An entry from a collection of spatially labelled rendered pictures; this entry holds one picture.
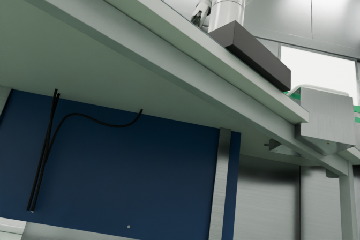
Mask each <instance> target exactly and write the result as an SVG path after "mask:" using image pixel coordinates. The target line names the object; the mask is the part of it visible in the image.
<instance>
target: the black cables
mask: <svg viewBox="0 0 360 240"><path fill-rule="evenodd" d="M57 91H58V89H55V91H54V96H53V99H52V105H51V113H50V121H49V125H48V128H47V133H46V137H45V140H44V144H43V147H42V152H41V156H40V160H39V164H38V167H37V171H36V175H35V180H34V184H33V187H32V191H31V196H30V198H29V202H28V206H27V209H26V210H27V211H29V210H30V207H31V203H32V200H33V196H34V191H35V188H36V184H37V181H38V176H39V172H40V168H41V164H42V168H41V172H40V177H39V181H38V184H37V188H36V193H35V197H34V200H33V204H32V208H31V211H32V212H33V211H34V208H35V204H36V201H37V198H38V194H39V189H40V185H41V181H42V177H43V172H44V167H45V164H46V163H47V159H48V156H49V153H50V150H51V148H52V145H53V142H54V140H55V137H56V135H57V132H58V130H59V128H60V127H61V125H62V123H63V122H64V121H65V119H66V118H68V117H70V116H73V115H78V116H83V117H86V118H89V119H91V120H93V121H95V122H97V123H100V124H102V125H106V126H110V127H114V128H124V127H127V126H130V125H132V124H134V123H135V122H136V121H137V120H138V118H139V117H140V115H141V113H142V111H143V109H141V110H140V112H139V114H138V116H137V118H136V119H135V120H134V121H133V122H131V123H129V124H127V125H111V124H107V123H104V122H101V121H98V120H97V119H94V118H92V117H90V116H87V115H84V114H80V113H72V114H68V115H66V116H65V117H64V118H63V119H62V120H61V122H60V123H59V125H58V127H57V129H56V131H55V133H54V136H53V138H52V140H51V143H50V146H49V141H50V134H51V127H52V123H53V117H54V113H55V110H56V106H57V103H58V99H59V96H60V93H58V94H57ZM56 95H57V97H56ZM43 156H44V157H43ZM42 160H43V162H42Z"/></svg>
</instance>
